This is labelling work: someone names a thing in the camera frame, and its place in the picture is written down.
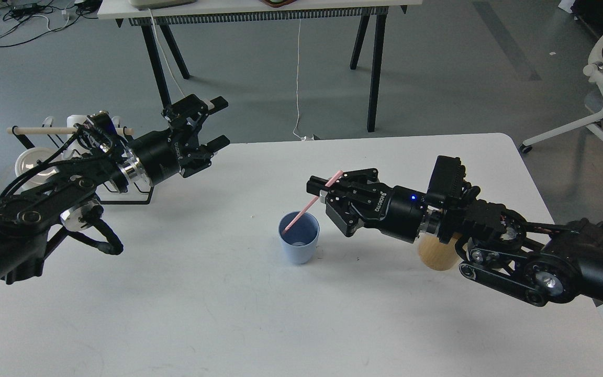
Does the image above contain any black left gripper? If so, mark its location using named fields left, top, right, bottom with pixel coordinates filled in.
left=128, top=94, right=231, bottom=187

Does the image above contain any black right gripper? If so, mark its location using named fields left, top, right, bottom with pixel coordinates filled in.
left=306, top=169, right=428, bottom=243

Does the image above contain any blue plastic cup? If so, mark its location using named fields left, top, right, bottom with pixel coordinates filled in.
left=278, top=212, right=320, bottom=264

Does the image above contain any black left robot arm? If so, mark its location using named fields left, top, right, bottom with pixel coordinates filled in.
left=0, top=94, right=230, bottom=284

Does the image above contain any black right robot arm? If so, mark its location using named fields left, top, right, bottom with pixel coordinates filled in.
left=306, top=156, right=603, bottom=306

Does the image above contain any wooden cylindrical holder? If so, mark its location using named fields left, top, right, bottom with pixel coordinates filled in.
left=418, top=234, right=460, bottom=271

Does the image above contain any white background table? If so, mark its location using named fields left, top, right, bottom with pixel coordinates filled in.
left=97, top=0, right=409, bottom=143

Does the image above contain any clear glass bowl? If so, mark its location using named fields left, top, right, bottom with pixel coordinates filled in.
left=14, top=147, right=59, bottom=191

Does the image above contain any white hanging cable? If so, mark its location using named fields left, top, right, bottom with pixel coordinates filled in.
left=292, top=18, right=315, bottom=142
left=147, top=8, right=196, bottom=105

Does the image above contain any black wire dish rack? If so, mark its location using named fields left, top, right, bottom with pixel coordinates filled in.
left=6, top=114, right=155, bottom=205

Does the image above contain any floor cable bundle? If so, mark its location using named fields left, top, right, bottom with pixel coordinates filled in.
left=0, top=0, right=103, bottom=50

